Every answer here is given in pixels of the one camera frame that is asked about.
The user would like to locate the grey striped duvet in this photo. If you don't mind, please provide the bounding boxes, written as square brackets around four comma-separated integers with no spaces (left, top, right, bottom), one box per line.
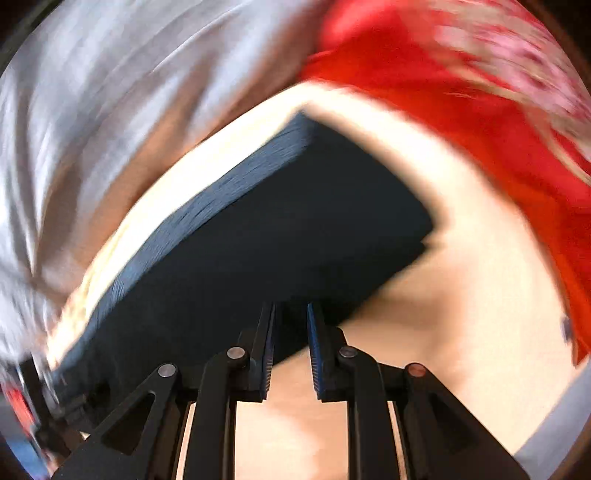
[0,0,333,365]

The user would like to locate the black pants with patterned waistband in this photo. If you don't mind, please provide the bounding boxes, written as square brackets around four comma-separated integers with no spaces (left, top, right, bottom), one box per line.
[51,111,435,409]

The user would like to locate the light grey bed sheet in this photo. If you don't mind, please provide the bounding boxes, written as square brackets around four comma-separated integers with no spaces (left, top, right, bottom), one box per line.
[515,376,591,469]

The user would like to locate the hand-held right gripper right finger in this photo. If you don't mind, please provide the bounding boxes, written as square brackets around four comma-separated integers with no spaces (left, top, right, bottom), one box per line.
[307,302,532,480]

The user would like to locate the red embroidered pillow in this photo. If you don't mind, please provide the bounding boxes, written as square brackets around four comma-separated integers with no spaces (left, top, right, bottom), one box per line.
[300,0,591,365]

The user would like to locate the peach patterned blanket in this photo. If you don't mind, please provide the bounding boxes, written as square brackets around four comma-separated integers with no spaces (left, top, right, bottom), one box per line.
[46,80,578,480]

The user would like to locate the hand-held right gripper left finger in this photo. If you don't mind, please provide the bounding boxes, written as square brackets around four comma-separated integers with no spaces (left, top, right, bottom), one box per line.
[51,302,279,480]

